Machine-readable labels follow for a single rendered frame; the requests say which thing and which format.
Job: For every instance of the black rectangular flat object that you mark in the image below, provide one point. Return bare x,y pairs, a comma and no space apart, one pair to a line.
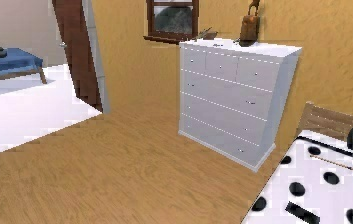
302,213

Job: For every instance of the blue bed with wooden legs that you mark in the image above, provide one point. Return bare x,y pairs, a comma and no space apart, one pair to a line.
10,63

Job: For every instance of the dark brown room door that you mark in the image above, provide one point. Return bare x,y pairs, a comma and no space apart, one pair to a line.
79,56

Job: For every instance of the thin brown stick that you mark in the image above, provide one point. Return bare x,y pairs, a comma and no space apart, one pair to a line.
338,164

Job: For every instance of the white bed with black dots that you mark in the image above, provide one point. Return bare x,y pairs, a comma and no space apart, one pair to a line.
317,180

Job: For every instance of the white chest of drawers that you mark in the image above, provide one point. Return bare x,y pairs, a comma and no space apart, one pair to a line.
227,100

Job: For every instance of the dark wood framed window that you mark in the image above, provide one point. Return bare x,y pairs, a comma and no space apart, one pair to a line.
173,20

